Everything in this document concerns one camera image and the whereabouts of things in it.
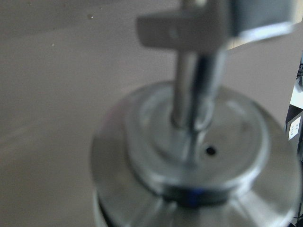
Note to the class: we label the glass sauce bottle metal spout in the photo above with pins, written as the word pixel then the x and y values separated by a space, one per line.
pixel 190 152

